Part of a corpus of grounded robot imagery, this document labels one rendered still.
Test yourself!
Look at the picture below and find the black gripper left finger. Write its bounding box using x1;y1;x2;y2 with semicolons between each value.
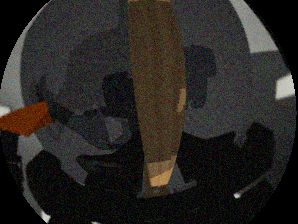
76;129;144;193

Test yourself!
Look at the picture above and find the wooden post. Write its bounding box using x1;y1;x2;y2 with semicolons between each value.
144;165;169;221

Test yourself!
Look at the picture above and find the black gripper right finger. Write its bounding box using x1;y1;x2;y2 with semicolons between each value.
176;131;237;184

